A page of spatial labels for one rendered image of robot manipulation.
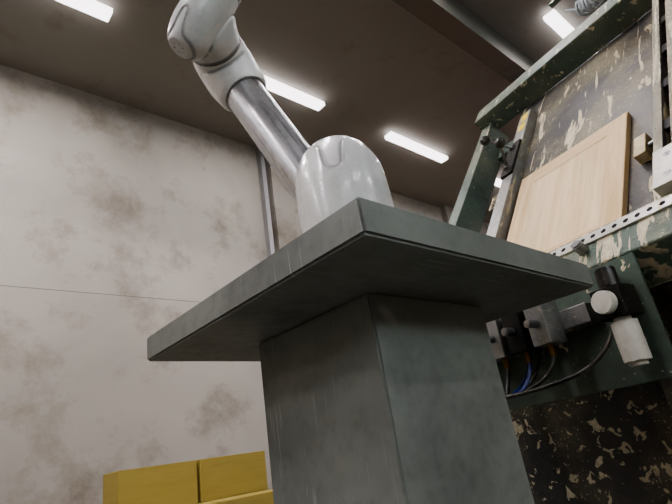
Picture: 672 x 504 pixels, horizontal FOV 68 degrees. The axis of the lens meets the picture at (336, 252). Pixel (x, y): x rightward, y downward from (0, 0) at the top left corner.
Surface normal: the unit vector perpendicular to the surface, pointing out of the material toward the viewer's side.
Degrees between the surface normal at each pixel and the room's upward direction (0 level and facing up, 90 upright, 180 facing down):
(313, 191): 88
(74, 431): 90
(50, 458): 90
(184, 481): 90
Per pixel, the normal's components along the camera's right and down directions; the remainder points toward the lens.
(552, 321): 0.49, -0.40
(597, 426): -0.86, -0.07
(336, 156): -0.13, -0.61
